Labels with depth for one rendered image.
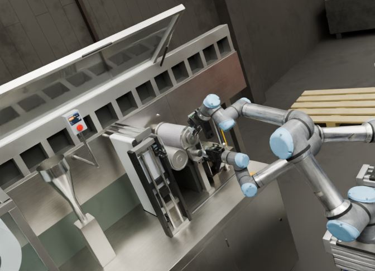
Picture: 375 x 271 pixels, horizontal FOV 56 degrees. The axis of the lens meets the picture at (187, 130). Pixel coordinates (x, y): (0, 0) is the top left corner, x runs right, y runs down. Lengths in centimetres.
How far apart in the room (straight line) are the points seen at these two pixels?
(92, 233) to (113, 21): 241
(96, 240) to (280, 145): 106
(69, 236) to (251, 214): 106
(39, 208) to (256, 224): 124
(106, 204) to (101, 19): 205
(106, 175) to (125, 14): 214
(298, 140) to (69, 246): 141
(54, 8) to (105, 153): 173
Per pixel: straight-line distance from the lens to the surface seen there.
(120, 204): 228
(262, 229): 230
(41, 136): 200
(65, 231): 218
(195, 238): 190
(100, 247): 199
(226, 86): 271
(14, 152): 198
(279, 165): 187
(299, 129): 151
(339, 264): 199
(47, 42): 341
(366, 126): 215
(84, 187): 214
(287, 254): 260
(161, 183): 187
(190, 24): 455
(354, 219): 160
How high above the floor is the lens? 210
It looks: 23 degrees down
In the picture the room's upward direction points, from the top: 21 degrees counter-clockwise
